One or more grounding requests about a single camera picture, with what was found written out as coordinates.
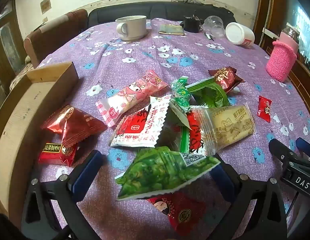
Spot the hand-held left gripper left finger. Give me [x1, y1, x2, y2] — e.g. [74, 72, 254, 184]
[21, 150, 103, 240]

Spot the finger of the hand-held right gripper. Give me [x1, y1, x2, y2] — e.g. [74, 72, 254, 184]
[268, 139, 295, 165]
[296, 137, 310, 160]

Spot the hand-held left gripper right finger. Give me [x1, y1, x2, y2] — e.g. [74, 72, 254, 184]
[211, 155, 288, 240]

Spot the red packet with gold label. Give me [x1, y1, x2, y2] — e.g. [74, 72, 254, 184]
[38, 140, 78, 167]

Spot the red pyramid snack packet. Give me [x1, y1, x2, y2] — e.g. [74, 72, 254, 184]
[41, 105, 108, 148]

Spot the red packet with cartoon face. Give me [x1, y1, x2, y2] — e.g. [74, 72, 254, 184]
[146, 192, 206, 235]

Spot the red and green snack packet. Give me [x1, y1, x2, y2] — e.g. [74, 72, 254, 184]
[180, 111, 203, 154]

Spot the green pea snack packet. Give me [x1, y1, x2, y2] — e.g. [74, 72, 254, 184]
[115, 146, 221, 201]

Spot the white and red snack packet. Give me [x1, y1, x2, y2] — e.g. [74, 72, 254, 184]
[109, 95, 172, 148]

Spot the cardboard box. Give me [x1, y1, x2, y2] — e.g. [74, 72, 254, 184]
[0, 62, 79, 215]

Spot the pink cartoon snack packet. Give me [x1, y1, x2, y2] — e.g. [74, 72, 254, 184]
[96, 70, 169, 127]

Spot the small red candy packet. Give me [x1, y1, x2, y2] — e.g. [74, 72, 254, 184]
[257, 96, 273, 123]

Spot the clear beige biscuit packet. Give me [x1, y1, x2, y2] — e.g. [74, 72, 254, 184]
[195, 105, 257, 155]

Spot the green and clear snack packet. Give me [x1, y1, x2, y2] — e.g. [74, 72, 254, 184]
[187, 76, 231, 108]

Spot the brown and red snack packet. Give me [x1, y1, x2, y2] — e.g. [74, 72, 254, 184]
[208, 66, 245, 93]

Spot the small green snack packet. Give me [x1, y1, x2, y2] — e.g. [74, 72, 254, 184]
[169, 76, 193, 113]

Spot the purple floral tablecloth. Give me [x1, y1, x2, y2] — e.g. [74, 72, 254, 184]
[32, 17, 310, 240]

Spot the patterned seat cushion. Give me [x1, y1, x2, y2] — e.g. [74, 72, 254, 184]
[9, 55, 35, 92]

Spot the clear plastic cup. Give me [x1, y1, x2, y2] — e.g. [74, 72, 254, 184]
[203, 16, 225, 38]

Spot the brown armchair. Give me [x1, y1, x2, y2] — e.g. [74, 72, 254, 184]
[24, 9, 88, 68]

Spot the small black case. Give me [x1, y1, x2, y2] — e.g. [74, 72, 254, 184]
[183, 15, 203, 33]

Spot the wooden door with glass panels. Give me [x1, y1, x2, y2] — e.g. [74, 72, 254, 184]
[0, 0, 28, 95]

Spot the white mug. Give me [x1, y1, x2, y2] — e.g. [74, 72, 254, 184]
[116, 15, 147, 40]

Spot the olive flat pouch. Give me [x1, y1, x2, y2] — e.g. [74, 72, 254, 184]
[158, 24, 185, 36]

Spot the small framed picture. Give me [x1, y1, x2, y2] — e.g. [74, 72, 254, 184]
[40, 0, 51, 14]

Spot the grey cloth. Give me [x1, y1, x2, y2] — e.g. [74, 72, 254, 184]
[171, 0, 208, 5]

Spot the dark sofa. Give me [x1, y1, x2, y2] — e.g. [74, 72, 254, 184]
[87, 1, 236, 28]

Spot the black cable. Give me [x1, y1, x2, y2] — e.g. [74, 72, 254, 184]
[285, 192, 299, 220]

